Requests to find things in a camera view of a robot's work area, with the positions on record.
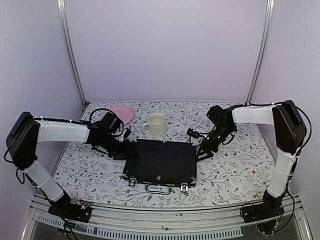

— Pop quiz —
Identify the left aluminium frame post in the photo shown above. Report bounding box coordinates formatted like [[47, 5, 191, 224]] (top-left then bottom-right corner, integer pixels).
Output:
[[56, 0, 87, 107]]

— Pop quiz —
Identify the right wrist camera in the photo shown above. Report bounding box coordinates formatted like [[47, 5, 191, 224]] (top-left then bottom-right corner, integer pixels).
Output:
[[186, 128, 207, 139]]

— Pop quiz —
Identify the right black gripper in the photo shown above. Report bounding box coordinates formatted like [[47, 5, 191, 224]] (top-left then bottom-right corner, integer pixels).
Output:
[[195, 124, 235, 162]]

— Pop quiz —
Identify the front aluminium rail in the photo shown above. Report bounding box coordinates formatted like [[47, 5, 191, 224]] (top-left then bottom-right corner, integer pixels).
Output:
[[21, 194, 315, 240]]

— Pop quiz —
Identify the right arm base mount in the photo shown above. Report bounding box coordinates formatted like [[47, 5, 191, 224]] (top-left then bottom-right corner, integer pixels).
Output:
[[239, 190, 286, 235]]

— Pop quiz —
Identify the right aluminium frame post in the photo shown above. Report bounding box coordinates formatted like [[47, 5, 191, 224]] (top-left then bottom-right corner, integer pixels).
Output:
[[245, 0, 275, 104]]

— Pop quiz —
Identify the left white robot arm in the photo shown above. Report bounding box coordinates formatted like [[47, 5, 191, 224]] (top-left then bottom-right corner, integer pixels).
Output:
[[3, 110, 135, 217]]

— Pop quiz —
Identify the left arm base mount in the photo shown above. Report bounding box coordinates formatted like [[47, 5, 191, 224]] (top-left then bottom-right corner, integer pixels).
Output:
[[48, 192, 92, 223]]

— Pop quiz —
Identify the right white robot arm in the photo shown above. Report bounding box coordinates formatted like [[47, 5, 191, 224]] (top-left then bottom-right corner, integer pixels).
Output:
[[195, 100, 312, 218]]

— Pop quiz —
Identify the floral table mat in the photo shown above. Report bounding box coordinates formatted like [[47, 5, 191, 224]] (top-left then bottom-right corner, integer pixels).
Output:
[[54, 101, 275, 208]]

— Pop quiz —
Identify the pink plate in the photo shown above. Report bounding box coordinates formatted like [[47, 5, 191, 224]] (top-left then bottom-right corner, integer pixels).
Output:
[[110, 105, 134, 125]]

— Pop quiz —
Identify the black poker set case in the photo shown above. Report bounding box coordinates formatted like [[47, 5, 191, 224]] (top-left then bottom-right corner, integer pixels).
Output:
[[122, 139, 197, 193]]

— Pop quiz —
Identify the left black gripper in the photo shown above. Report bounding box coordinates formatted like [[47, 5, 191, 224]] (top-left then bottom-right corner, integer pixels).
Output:
[[101, 133, 140, 161]]

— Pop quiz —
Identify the cream ribbed cup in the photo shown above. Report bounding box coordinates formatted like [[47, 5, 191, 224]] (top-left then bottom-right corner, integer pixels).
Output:
[[141, 113, 167, 137]]

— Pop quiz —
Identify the black braided left cable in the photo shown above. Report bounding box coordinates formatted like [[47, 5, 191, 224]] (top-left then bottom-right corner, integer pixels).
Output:
[[89, 107, 113, 123]]

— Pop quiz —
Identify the aluminium frame post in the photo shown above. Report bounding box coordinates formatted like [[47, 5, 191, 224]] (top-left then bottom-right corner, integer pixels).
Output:
[[56, 0, 87, 107], [245, 0, 275, 104]]

